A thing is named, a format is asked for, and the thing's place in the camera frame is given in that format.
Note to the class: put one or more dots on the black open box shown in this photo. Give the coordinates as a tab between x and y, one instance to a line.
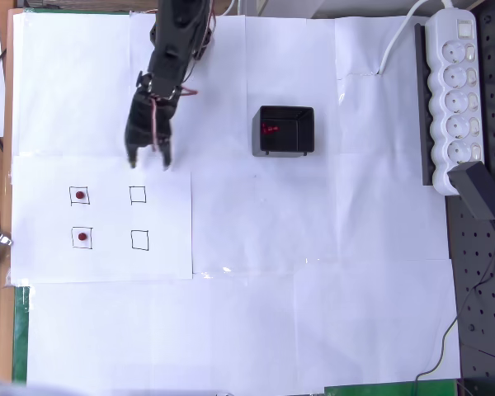
284	142

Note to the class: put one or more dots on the black power adapter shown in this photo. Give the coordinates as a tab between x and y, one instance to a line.
478	191

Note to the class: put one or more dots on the black pegboard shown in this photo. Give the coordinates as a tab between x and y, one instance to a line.
482	288

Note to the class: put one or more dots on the green cutting mat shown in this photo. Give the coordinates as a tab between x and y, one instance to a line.
20	330

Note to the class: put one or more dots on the paper sheet with drawn squares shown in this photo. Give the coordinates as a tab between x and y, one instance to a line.
107	264

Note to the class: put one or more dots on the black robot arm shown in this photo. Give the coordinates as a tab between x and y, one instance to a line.
173	37

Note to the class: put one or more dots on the white power strip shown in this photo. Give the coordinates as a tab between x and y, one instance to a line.
455	103

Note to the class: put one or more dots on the black pegboard shelf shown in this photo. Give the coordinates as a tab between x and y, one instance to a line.
424	103

